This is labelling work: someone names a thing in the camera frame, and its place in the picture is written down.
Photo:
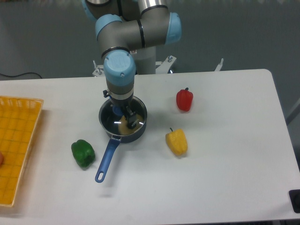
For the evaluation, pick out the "white frame bracket right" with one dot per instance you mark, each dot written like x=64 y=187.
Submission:
x=219 y=66

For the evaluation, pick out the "green bell pepper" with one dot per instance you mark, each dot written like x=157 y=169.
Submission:
x=83 y=153

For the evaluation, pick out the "black device table corner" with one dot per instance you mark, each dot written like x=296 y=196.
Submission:
x=295 y=199

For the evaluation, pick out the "yellow bell pepper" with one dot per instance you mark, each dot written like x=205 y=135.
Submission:
x=177 y=142

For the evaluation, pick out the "beige donut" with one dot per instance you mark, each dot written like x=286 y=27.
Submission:
x=123 y=125

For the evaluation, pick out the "yellow plastic basket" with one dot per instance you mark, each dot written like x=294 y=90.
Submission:
x=18 y=120

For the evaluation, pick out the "dark blue saucepan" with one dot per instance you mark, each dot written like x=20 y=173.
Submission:
x=112 y=145

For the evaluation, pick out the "red bell pepper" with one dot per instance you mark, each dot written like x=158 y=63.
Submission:
x=184 y=99

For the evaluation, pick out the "glass pot lid blue knob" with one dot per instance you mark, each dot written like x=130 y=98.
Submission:
x=108 y=119

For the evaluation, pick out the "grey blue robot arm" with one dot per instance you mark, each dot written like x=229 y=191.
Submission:
x=124 y=26

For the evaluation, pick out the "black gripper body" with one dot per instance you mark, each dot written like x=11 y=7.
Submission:
x=119 y=98

